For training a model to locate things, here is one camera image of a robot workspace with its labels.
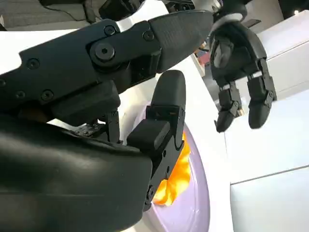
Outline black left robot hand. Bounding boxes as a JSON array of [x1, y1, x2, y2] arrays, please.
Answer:
[[209, 14, 278, 133]]

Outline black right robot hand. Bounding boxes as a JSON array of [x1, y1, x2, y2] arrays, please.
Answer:
[[0, 9, 213, 232]]

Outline orange white toy bread roll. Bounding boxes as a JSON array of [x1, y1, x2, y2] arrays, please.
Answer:
[[154, 132, 193, 206]]

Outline lilac plate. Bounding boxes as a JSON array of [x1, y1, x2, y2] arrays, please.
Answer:
[[131, 103, 210, 232]]

